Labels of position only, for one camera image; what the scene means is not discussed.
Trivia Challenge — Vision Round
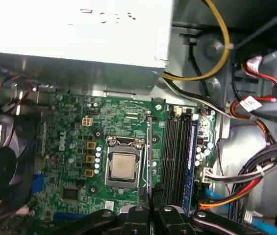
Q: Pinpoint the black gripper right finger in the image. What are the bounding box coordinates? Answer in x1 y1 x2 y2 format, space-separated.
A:
152 188 259 235

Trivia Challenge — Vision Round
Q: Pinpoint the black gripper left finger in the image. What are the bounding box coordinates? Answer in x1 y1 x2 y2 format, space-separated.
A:
52 188 151 235

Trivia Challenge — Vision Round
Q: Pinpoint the black RAM slot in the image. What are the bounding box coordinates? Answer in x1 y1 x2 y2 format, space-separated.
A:
168 112 183 206
176 114 191 209
161 114 176 205

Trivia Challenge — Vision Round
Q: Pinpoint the metal CPU socket cover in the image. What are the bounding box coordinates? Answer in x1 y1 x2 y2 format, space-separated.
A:
104 136 146 189

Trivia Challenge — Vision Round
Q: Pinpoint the silver CPU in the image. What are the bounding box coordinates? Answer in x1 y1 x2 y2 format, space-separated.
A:
110 153 137 179

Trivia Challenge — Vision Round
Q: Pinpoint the blue expansion slot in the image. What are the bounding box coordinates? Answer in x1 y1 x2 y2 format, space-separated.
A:
52 211 87 221

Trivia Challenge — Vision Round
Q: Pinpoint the black PC case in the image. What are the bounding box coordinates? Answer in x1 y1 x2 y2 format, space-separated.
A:
0 0 277 235

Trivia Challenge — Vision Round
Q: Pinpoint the green motherboard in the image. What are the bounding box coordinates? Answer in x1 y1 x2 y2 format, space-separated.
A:
30 94 219 235

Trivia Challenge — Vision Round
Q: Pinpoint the black case fan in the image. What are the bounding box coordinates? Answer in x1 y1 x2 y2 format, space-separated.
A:
0 114 38 221

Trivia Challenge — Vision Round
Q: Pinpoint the grey power supply unit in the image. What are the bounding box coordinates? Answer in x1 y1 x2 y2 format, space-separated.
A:
0 0 173 96

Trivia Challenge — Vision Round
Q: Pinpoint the blue flat data cable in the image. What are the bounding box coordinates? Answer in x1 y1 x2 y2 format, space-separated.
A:
204 188 277 235

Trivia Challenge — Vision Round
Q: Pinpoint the orange wire bundle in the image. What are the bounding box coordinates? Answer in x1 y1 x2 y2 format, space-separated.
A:
199 177 263 211

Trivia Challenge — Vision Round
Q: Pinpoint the black cable bundle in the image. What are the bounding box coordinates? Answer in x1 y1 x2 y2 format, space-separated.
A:
228 137 277 221

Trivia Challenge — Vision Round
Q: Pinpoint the yellow wire pair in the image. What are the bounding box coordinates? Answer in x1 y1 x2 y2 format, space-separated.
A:
162 0 231 81

